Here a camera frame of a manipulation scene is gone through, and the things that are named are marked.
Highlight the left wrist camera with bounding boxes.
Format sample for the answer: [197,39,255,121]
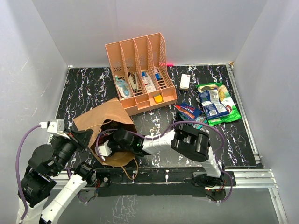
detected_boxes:
[39,119,69,139]

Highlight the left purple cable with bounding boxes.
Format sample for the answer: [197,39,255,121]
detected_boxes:
[15,124,42,221]

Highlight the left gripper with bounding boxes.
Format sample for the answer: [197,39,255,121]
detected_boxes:
[52,126,94,175]

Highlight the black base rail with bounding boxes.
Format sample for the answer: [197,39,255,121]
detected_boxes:
[46,167,276,199]

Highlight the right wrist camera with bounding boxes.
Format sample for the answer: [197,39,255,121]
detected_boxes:
[97,141,112,157]

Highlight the blue correction tape pack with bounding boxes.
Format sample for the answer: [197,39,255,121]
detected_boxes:
[115,76,132,98]

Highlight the yellow sticky tape dispenser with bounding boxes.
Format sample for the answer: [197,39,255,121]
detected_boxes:
[154,94,163,104]

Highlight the blue biscuit pack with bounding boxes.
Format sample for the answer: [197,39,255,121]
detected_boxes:
[174,103,202,121]

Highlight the silver stapler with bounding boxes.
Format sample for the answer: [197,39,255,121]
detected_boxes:
[128,72,139,93]

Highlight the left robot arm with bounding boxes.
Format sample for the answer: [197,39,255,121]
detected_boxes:
[16,129,97,224]

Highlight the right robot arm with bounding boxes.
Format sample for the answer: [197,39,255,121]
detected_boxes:
[105,123,225,187]

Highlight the pink desk organizer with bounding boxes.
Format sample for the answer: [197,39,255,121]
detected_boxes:
[105,33,177,115]

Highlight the red green candy pack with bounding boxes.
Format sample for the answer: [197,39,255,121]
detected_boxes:
[193,116,207,129]

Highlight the white ruler set pack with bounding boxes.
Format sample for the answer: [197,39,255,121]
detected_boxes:
[142,71,157,93]

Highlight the blue snack pouch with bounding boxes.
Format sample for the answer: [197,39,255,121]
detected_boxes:
[199,88,229,120]

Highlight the brown paper bag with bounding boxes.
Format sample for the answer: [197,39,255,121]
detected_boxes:
[73,98,137,168]

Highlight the white small box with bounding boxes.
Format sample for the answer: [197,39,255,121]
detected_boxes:
[179,74,191,91]

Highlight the green Chuba chips bag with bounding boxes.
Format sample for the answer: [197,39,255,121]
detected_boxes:
[196,83,242,126]

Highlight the blue eraser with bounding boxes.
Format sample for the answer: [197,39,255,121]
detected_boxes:
[155,73,162,81]

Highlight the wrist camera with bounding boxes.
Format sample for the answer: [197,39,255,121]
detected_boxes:
[39,119,69,139]
[97,141,112,157]

